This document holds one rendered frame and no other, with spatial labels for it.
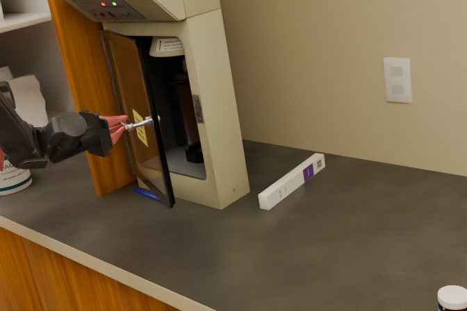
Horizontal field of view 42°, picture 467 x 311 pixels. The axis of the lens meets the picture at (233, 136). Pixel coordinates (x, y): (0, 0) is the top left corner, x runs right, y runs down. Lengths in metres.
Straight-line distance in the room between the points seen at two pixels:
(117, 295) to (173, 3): 0.68
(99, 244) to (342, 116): 0.73
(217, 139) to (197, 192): 0.16
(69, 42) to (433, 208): 0.96
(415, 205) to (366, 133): 0.33
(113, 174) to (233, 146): 0.40
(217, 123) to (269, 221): 0.26
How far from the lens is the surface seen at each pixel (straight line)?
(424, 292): 1.14
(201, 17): 1.39
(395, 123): 1.63
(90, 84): 1.65
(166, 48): 1.47
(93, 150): 1.40
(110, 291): 1.51
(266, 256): 1.28
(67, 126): 1.26
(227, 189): 1.50
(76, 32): 1.63
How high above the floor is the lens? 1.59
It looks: 19 degrees down
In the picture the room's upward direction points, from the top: 9 degrees counter-clockwise
